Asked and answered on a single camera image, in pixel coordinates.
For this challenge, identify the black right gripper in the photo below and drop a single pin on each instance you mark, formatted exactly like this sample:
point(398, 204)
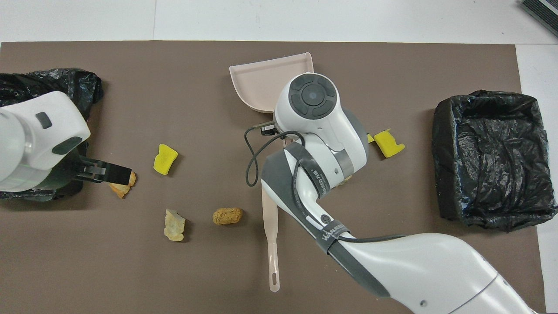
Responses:
point(268, 129)

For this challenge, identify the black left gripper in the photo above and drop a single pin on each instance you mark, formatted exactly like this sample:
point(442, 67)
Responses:
point(65, 172)

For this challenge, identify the orange striped croissant toy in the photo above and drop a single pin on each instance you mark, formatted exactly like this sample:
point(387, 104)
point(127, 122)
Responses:
point(120, 190)

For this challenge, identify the beige plastic dustpan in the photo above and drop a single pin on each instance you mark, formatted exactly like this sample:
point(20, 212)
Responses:
point(261, 83)

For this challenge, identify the rounded yellow sponge piece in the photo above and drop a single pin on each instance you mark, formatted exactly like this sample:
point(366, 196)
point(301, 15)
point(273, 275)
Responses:
point(165, 159)

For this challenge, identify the brown bread roll toy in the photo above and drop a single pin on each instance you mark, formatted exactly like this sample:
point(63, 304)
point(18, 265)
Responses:
point(227, 216)

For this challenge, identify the beige hand brush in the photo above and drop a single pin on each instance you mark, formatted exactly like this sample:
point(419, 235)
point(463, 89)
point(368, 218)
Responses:
point(270, 226)

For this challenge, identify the notched yellow sponge piece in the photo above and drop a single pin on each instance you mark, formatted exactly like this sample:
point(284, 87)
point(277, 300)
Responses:
point(388, 144)

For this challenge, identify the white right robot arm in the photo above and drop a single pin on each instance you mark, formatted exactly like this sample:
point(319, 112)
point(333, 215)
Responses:
point(436, 261)

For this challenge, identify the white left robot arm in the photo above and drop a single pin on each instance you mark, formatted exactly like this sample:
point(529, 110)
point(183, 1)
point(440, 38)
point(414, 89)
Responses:
point(26, 131)

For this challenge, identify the black bag lined bin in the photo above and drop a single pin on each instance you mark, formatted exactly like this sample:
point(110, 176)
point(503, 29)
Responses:
point(492, 165)
point(78, 87)

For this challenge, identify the brown table mat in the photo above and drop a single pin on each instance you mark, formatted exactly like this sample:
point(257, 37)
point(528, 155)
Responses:
point(174, 270)

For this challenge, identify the dark ribbed panel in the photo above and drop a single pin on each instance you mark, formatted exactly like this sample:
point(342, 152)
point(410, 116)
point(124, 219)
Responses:
point(542, 11)

